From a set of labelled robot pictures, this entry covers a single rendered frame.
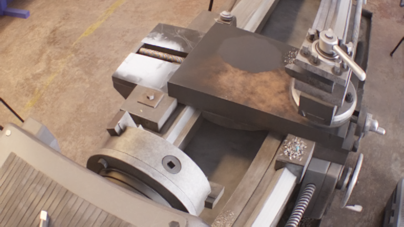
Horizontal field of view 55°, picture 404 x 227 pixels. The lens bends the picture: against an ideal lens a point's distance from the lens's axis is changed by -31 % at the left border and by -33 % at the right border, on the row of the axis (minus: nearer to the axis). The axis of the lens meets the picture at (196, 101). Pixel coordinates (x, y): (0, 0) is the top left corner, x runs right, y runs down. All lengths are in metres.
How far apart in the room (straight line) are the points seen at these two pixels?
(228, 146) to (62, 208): 0.97
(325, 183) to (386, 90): 1.71
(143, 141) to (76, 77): 2.12
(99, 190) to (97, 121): 2.02
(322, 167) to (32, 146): 0.92
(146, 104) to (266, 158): 0.37
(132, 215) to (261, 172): 0.74
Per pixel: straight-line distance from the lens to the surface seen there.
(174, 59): 1.65
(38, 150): 0.81
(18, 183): 0.77
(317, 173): 1.44
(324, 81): 1.28
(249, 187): 1.35
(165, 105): 1.50
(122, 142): 0.95
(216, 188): 1.02
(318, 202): 1.57
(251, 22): 1.87
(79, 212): 0.71
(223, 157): 1.57
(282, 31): 2.05
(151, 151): 0.94
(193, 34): 1.74
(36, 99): 3.01
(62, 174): 0.76
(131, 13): 3.49
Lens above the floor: 1.91
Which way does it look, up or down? 44 degrees down
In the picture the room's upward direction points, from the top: 2 degrees counter-clockwise
